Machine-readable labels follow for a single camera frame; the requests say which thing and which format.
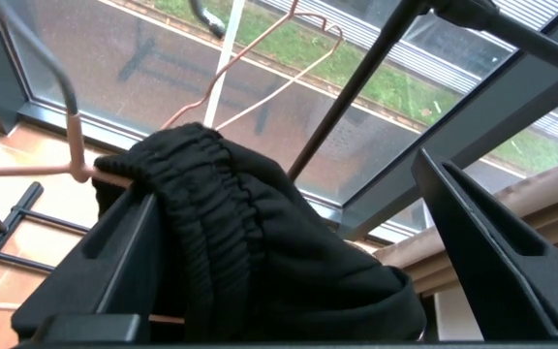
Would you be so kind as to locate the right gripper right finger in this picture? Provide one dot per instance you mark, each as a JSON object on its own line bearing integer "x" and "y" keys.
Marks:
{"x": 511, "y": 271}

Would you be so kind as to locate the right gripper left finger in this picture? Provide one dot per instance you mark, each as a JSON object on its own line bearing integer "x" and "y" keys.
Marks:
{"x": 90, "y": 281}

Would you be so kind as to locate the black shorts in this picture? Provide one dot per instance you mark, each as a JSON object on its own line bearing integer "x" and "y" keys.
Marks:
{"x": 259, "y": 242}

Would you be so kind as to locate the black clothes rack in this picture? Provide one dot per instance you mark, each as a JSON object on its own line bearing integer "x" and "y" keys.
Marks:
{"x": 356, "y": 82}

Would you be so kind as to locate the beige curtain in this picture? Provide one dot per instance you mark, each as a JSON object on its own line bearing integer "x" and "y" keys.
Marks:
{"x": 526, "y": 203}

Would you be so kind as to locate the window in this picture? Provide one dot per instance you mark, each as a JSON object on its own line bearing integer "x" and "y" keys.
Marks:
{"x": 114, "y": 63}

